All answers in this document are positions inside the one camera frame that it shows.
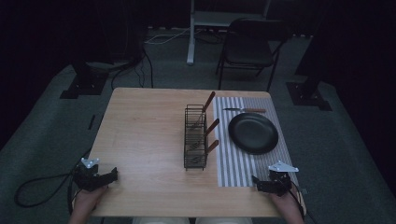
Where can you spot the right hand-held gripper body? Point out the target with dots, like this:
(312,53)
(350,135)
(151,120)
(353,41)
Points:
(280,180)

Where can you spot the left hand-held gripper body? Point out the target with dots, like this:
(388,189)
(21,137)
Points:
(87,177)

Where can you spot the person's left hand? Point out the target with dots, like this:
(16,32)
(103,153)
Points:
(88,197)

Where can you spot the person's right hand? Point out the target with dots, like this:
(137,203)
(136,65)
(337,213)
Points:
(286,202)

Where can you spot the grey white striped placemat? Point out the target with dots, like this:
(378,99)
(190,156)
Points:
(236,168)

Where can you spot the black round plate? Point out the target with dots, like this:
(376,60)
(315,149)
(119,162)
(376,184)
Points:
(252,133)

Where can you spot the small dark floor object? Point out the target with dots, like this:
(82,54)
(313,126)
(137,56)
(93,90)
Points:
(91,122)

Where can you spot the black stand base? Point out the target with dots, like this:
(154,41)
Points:
(308,93)
(85,82)

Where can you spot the black folding chair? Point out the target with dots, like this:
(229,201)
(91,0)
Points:
(249,46)

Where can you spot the white metal table frame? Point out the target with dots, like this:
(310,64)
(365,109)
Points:
(214,18)

